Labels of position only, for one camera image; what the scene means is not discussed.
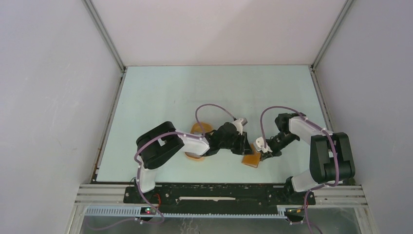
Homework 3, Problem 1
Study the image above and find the beige oval plastic tray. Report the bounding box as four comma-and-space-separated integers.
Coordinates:
185, 122, 213, 161

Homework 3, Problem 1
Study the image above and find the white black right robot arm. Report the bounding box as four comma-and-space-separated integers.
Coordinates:
254, 113, 356, 204

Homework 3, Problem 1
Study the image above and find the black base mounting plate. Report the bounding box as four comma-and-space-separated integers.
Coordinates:
123, 183, 316, 215

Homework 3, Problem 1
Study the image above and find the orange leather card holder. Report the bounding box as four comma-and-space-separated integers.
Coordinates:
242, 152, 261, 168

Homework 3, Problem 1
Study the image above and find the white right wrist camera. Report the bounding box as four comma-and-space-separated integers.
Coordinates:
253, 136, 272, 154

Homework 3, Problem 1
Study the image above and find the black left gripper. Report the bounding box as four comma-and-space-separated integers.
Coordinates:
219, 132, 254, 156

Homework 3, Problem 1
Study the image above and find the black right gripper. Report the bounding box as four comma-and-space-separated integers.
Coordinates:
260, 132, 299, 160

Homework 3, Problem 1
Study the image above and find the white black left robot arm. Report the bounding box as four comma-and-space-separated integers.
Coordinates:
134, 118, 253, 203

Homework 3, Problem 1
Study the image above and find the white slotted cable duct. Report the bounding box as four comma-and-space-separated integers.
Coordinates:
84, 206, 288, 219

